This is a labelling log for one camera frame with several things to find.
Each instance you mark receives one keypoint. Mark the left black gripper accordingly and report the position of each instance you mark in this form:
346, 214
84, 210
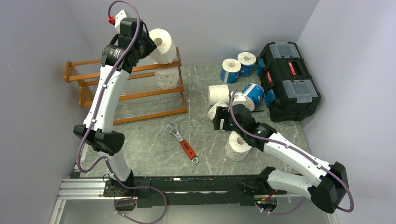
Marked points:
151, 45

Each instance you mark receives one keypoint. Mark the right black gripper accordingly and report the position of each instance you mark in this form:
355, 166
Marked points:
222, 112

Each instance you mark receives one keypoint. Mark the plain white paper roll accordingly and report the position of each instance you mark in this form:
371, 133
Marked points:
163, 42

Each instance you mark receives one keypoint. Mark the dotted white roll front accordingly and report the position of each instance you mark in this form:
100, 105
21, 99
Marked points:
236, 148

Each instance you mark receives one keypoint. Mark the dotted white roll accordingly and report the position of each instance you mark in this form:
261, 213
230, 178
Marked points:
167, 78
236, 148
212, 111

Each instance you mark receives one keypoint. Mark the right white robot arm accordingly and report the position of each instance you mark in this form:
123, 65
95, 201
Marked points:
323, 183

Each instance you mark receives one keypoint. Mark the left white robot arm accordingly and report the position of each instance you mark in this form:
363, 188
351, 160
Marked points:
124, 51

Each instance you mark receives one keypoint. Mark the orange wooden shelf rack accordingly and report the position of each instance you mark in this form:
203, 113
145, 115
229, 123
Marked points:
134, 91

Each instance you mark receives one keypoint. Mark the dotted white roll lying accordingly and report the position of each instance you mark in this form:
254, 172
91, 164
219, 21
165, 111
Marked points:
212, 111

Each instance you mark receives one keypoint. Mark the plain white roll lying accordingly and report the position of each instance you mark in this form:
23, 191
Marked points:
218, 93

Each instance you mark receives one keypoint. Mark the blue wrapped roll lying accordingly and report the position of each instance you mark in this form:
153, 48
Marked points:
253, 94

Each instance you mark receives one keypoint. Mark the blue wrapped roll back left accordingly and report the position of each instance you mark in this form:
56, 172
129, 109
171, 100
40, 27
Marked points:
230, 71

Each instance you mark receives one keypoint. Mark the blue wrapped roll back right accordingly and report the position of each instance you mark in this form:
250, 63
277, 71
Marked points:
247, 61

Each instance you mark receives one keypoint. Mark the black plastic toolbox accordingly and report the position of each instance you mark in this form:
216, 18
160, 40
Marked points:
289, 90

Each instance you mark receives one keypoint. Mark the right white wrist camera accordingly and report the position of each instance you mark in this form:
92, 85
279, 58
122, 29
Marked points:
239, 98

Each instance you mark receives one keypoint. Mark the red handled adjustable wrench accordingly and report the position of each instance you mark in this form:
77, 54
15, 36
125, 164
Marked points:
174, 130

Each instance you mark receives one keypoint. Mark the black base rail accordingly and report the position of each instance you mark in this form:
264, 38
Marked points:
243, 190

